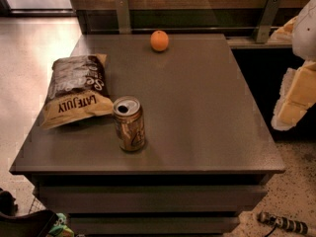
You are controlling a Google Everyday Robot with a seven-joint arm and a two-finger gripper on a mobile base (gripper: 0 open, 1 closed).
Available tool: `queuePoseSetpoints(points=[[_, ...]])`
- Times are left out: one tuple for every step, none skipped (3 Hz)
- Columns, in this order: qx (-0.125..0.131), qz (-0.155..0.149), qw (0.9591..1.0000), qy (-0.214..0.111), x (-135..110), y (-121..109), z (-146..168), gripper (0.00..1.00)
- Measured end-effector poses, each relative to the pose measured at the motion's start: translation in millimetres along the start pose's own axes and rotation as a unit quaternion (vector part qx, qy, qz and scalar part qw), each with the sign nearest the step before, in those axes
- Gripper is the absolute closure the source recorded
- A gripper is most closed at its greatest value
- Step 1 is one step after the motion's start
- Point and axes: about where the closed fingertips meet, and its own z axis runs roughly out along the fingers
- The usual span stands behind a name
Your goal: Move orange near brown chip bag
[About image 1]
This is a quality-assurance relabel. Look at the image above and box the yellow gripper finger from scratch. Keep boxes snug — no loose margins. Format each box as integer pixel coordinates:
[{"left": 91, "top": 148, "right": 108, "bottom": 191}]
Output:
[
  {"left": 271, "top": 61, "right": 316, "bottom": 131},
  {"left": 270, "top": 17, "right": 297, "bottom": 42}
]

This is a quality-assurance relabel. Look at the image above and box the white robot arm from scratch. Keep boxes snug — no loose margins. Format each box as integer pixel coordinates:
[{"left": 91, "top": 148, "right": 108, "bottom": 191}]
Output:
[{"left": 271, "top": 0, "right": 316, "bottom": 131}]

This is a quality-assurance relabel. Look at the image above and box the orange soda can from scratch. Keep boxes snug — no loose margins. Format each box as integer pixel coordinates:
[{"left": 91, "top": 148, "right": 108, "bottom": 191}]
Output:
[{"left": 113, "top": 96, "right": 145, "bottom": 152}]

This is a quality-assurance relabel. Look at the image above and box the brown Late July chip bag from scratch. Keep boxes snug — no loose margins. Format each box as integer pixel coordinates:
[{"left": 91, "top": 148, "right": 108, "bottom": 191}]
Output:
[{"left": 40, "top": 53, "right": 113, "bottom": 129}]

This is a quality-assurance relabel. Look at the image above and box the green snack bag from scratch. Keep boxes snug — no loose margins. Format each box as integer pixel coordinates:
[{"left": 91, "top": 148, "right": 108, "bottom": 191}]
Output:
[{"left": 46, "top": 213, "right": 74, "bottom": 237}]

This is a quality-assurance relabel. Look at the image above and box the orange fruit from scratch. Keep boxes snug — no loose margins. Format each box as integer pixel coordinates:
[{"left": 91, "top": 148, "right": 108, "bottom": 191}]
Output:
[{"left": 150, "top": 31, "right": 169, "bottom": 51}]

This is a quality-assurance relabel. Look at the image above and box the black striped tool on floor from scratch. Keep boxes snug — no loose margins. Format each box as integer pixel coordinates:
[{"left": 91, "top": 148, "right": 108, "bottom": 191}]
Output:
[{"left": 257, "top": 211, "right": 316, "bottom": 237}]

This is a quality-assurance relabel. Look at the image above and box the dark chair corner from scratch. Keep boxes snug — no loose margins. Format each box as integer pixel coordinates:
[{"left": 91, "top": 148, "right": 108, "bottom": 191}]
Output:
[{"left": 0, "top": 189, "right": 57, "bottom": 237}]

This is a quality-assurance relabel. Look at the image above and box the right metal wall bracket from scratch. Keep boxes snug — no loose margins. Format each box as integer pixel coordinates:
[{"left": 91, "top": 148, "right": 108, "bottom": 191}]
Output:
[{"left": 253, "top": 0, "right": 281, "bottom": 43}]

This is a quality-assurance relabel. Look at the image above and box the metal wall bracket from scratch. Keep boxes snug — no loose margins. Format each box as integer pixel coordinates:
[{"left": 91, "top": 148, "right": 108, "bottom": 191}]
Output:
[
  {"left": 116, "top": 0, "right": 131, "bottom": 35},
  {"left": 253, "top": 0, "right": 281, "bottom": 43}
]

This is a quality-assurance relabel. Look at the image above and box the left metal wall bracket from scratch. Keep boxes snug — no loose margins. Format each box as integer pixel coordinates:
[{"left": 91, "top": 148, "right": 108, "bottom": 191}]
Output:
[{"left": 116, "top": 0, "right": 131, "bottom": 35}]

